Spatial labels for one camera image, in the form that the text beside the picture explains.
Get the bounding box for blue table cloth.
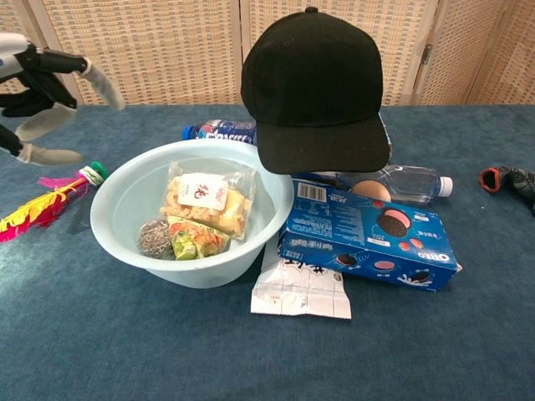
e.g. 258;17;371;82
0;104;535;401

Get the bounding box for white snack packet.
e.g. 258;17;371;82
249;241;352;321

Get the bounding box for green snack packet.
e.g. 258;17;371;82
166;215;232;261

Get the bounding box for blue label drink bottle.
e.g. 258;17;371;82
181;119;258;146

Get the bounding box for clear water bottle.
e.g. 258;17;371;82
338;165;455;206

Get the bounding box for woven folding screen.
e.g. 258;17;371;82
0;0;535;108

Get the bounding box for pink yellow feather shuttlecock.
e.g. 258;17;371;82
0;160;109;244

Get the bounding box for light blue plastic basin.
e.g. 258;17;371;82
89;139;295;289

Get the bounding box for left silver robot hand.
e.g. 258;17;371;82
0;32;126;167

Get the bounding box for blue Oreo box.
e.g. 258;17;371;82
278;178;463;293

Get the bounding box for steel wool scrubber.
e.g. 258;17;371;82
136;220;176;261

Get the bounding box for clear bag of yellow snacks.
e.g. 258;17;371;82
160;161;257;241

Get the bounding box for black baseball cap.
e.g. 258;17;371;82
241;6;392;175

